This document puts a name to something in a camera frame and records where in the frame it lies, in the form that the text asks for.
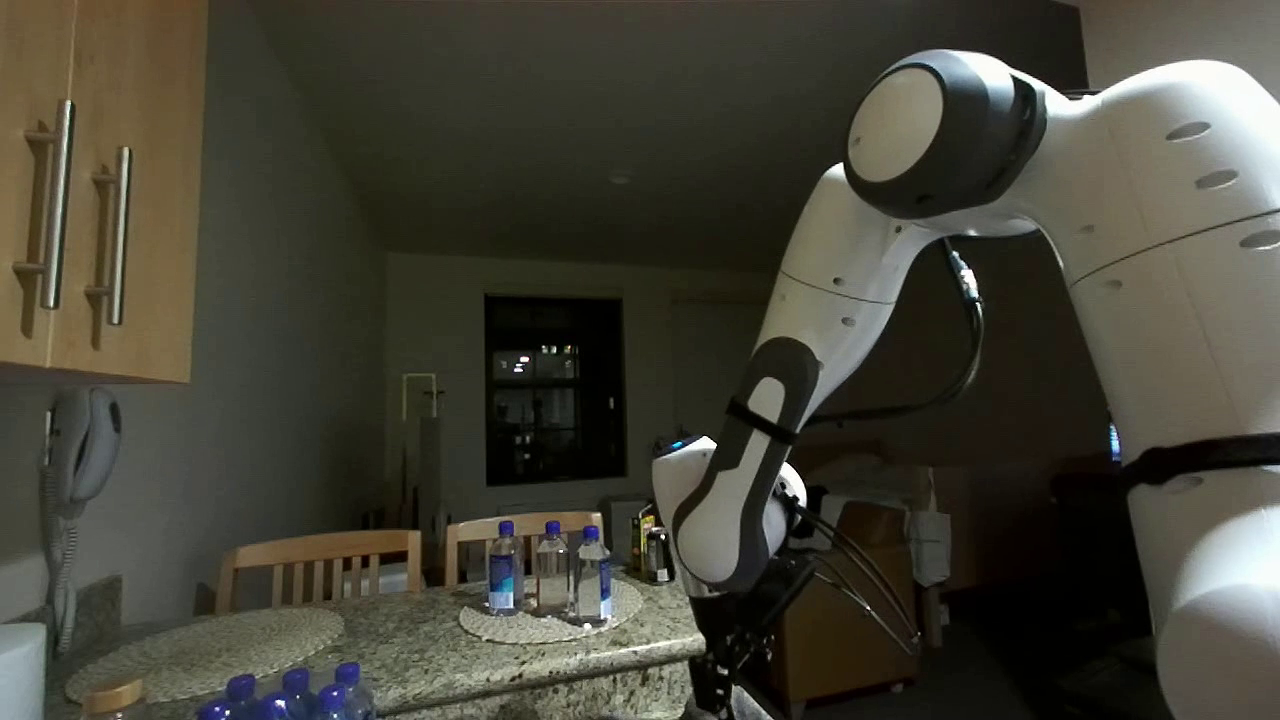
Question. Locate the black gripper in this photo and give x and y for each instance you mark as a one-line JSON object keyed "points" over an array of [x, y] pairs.
{"points": [[741, 653]]}

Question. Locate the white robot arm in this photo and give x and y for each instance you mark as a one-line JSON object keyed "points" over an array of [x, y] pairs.
{"points": [[1172, 265]]}

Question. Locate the white paper towel roll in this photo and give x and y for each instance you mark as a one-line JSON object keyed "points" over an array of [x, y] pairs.
{"points": [[21, 674]]}

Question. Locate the brown cardboard box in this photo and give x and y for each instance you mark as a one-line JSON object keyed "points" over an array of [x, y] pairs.
{"points": [[844, 624]]}

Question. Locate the small dark bottle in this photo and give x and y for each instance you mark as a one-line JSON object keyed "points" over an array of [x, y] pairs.
{"points": [[654, 550]]}

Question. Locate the light wooden chair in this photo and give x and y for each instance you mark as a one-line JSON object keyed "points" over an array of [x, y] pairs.
{"points": [[320, 546], [467, 535]]}

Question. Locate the dark window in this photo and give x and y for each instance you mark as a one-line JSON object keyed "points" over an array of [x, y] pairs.
{"points": [[552, 385]]}

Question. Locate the blue cap packed bottle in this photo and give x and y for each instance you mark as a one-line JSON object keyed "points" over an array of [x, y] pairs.
{"points": [[296, 690], [348, 680], [215, 715], [243, 692]]}

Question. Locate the round wooden lid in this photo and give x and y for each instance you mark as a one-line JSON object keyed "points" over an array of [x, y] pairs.
{"points": [[114, 696]]}

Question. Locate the light wooden wall cabinet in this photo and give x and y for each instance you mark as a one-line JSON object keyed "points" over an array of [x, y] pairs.
{"points": [[144, 83]]}

